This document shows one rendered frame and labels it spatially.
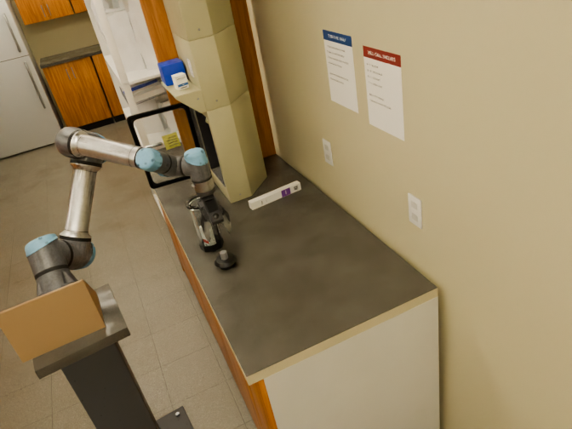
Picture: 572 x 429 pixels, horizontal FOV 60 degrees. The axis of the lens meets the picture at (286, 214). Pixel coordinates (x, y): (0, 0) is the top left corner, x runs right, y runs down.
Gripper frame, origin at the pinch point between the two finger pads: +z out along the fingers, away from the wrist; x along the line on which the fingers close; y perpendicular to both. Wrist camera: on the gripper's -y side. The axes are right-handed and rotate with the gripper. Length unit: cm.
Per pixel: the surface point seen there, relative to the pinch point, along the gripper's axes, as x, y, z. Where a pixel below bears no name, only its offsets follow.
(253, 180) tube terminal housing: -31, 50, 8
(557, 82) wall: -60, -91, -62
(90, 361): 59, -8, 26
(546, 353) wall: -60, -98, 10
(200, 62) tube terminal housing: -20, 47, -54
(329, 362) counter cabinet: -14, -57, 24
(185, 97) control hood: -10, 47, -42
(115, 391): 57, -8, 44
